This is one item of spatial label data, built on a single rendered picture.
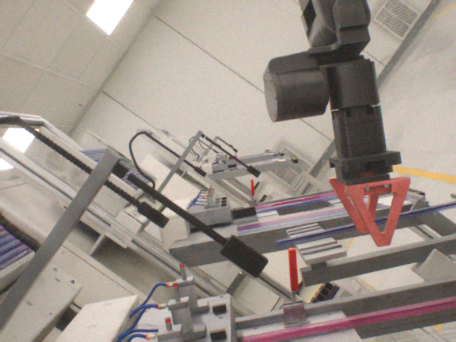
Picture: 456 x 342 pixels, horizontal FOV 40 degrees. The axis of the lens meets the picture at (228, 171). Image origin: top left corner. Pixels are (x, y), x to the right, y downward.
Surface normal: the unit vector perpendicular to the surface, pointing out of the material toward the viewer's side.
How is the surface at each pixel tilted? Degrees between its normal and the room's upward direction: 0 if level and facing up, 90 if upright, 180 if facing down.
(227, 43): 90
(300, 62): 87
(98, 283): 90
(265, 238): 90
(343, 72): 72
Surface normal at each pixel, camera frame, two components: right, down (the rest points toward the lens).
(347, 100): -0.42, 0.11
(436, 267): 0.00, 0.05
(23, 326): 0.57, -0.82
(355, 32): 0.11, -0.22
